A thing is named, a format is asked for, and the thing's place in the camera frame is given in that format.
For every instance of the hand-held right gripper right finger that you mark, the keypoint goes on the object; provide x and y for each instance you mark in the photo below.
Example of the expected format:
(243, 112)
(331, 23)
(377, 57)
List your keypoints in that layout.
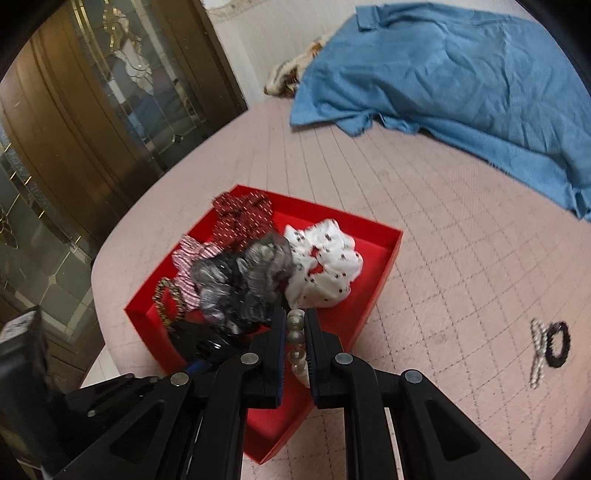
(332, 378)

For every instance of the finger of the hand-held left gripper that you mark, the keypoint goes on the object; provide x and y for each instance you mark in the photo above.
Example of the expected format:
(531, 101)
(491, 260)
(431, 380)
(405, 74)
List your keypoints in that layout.
(115, 392)

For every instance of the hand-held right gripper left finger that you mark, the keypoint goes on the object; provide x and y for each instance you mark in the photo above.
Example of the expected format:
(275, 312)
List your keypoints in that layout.
(258, 374)

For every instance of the black hair claw clip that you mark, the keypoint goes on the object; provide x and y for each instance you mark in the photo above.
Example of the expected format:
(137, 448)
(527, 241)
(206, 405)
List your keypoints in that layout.
(194, 337)

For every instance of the grey sheer scrunchie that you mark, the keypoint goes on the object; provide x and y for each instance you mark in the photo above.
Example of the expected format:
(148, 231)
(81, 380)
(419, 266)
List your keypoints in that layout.
(244, 272)

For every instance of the leopard print scrunchie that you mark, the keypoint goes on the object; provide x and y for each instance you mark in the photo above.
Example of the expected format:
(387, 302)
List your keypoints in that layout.
(161, 300)

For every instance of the white dotted scrunchie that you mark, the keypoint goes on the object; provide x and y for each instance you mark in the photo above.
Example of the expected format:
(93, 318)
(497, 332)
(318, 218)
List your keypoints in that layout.
(323, 263)

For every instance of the red box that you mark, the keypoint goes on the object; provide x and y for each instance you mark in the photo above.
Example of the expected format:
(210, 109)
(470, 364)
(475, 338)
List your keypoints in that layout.
(369, 258)

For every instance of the red striped scrunchie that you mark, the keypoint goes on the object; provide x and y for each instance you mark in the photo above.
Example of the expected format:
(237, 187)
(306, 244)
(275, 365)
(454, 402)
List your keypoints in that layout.
(189, 263)

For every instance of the dark red dotted scrunchie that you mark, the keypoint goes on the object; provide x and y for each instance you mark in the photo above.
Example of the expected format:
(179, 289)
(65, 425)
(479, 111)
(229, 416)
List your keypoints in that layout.
(235, 217)

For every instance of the wooden glass-panel door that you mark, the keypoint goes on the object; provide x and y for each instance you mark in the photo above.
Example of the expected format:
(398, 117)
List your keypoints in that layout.
(92, 115)

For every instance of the brown patterned blanket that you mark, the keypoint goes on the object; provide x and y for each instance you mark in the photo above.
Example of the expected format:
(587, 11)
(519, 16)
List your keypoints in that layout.
(291, 74)

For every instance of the blue cloth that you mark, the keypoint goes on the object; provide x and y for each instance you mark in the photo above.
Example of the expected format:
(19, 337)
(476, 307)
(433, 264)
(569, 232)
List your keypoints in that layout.
(461, 78)

